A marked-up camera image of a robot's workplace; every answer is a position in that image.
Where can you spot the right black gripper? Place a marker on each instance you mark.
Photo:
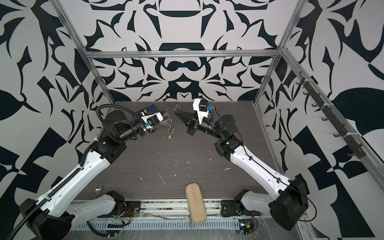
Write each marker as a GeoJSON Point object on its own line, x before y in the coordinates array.
{"type": "Point", "coordinates": [193, 126]}

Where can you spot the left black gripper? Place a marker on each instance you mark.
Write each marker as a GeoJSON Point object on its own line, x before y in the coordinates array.
{"type": "Point", "coordinates": [143, 127]}

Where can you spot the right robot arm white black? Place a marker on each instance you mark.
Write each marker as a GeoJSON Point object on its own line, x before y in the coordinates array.
{"type": "Point", "coordinates": [287, 200]}

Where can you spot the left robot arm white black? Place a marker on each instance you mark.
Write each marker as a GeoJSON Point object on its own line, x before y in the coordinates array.
{"type": "Point", "coordinates": [52, 215]}

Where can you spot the blue booklet yellow label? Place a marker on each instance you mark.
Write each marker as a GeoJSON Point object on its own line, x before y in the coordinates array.
{"type": "Point", "coordinates": [151, 109]}

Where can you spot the beige glasses case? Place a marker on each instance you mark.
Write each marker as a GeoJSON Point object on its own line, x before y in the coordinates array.
{"type": "Point", "coordinates": [196, 205]}

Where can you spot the small round metal disc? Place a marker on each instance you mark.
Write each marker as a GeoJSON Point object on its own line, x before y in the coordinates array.
{"type": "Point", "coordinates": [98, 190]}

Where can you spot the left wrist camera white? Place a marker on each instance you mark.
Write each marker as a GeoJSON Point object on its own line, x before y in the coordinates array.
{"type": "Point", "coordinates": [152, 120]}

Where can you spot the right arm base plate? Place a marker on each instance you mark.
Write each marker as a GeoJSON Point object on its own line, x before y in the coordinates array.
{"type": "Point", "coordinates": [234, 208]}

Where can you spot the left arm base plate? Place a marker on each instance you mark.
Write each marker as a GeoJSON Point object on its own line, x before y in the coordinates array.
{"type": "Point", "coordinates": [131, 209]}

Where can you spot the white slotted cable duct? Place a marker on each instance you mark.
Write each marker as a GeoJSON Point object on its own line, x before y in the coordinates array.
{"type": "Point", "coordinates": [161, 224]}

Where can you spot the small circuit board with wires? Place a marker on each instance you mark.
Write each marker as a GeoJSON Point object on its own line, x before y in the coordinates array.
{"type": "Point", "coordinates": [248, 226]}

